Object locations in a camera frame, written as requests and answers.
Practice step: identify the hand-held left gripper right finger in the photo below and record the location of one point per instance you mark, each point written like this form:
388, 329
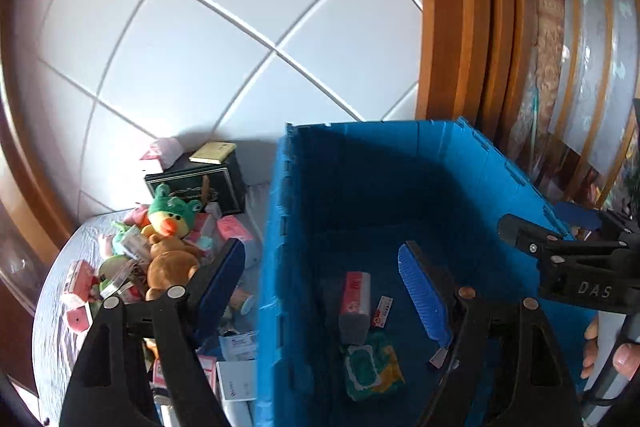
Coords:
425, 302

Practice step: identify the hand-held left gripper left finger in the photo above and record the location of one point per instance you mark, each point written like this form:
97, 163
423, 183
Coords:
225, 277

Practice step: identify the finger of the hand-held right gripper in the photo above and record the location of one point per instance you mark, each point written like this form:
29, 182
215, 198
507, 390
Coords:
577, 216
530, 239

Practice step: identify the slim white red box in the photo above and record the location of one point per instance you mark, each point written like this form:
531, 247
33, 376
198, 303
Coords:
382, 312

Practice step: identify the large pink tissue pack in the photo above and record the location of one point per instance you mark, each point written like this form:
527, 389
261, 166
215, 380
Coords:
355, 302

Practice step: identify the green yellow wet wipes pack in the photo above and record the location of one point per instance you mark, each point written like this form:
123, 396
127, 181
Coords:
370, 367

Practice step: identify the blue plastic storage crate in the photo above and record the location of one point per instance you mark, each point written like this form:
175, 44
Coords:
310, 207

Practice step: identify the person's right hand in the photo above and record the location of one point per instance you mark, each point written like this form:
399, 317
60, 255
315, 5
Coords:
625, 359

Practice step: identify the small patterned roll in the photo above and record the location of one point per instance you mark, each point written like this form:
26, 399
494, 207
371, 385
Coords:
242, 302

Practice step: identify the brown bear plush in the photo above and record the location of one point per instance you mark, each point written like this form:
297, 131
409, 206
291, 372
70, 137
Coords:
170, 264

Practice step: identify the white printed box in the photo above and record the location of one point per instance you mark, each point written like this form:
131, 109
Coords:
240, 346

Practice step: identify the yellow duck plush green hat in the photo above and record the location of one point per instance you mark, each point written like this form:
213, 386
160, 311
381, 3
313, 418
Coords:
167, 222

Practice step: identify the black box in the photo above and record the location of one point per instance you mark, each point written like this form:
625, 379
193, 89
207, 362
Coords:
220, 187

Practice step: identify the green white packet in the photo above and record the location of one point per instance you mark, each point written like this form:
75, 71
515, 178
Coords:
127, 242

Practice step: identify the white box teal edge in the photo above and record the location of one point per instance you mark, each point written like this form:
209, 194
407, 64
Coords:
237, 382

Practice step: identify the yellow sticky note pad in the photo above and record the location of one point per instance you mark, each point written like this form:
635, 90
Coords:
212, 152

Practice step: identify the pink white tissue box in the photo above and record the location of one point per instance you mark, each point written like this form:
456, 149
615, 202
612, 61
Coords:
167, 149

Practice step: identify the rolled patterned mat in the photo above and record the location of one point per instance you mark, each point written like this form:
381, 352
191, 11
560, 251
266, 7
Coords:
545, 57

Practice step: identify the wooden frosted glass door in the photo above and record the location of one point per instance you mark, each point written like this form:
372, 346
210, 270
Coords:
590, 32

